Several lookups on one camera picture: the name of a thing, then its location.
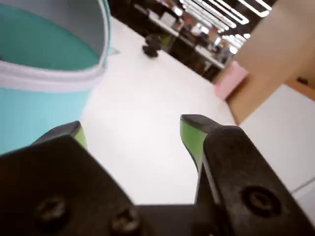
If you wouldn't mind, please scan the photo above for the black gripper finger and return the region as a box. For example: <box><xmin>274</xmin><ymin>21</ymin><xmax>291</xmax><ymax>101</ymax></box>
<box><xmin>180</xmin><ymin>114</ymin><xmax>315</xmax><ymax>236</ymax></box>
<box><xmin>0</xmin><ymin>120</ymin><xmax>148</xmax><ymax>236</ymax></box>

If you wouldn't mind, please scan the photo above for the teal whale-shaped bin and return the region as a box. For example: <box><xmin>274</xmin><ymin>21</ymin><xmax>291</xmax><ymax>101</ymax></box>
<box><xmin>0</xmin><ymin>0</ymin><xmax>119</xmax><ymax>155</ymax></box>

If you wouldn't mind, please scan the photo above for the pink foam sheet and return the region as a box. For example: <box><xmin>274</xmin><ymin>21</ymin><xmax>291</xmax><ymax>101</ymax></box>
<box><xmin>214</xmin><ymin>60</ymin><xmax>249</xmax><ymax>100</ymax></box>

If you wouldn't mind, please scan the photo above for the white background office desk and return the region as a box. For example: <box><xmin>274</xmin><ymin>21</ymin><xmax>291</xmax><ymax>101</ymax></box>
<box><xmin>137</xmin><ymin>4</ymin><xmax>226</xmax><ymax>74</ymax></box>

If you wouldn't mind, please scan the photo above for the brown cardboard box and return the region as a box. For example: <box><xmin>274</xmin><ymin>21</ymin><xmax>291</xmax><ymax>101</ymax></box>
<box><xmin>226</xmin><ymin>0</ymin><xmax>315</xmax><ymax>126</ymax></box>

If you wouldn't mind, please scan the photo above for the small black robot object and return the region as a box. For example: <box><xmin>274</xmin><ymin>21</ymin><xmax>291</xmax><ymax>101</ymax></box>
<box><xmin>142</xmin><ymin>34</ymin><xmax>162</xmax><ymax>59</ymax></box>

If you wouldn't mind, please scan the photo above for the rectangular ceiling light fixture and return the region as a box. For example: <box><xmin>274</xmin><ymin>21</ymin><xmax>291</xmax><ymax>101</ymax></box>
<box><xmin>179</xmin><ymin>0</ymin><xmax>271</xmax><ymax>45</ymax></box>

